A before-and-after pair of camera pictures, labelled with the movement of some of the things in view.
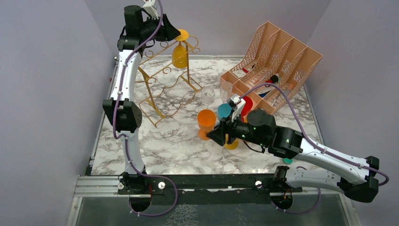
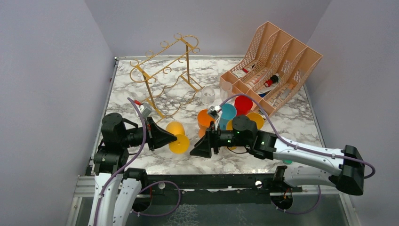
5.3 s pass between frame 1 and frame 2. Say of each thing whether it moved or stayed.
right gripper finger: moved
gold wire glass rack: stayed
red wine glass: stayed
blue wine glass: stayed
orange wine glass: stayed
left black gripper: moved
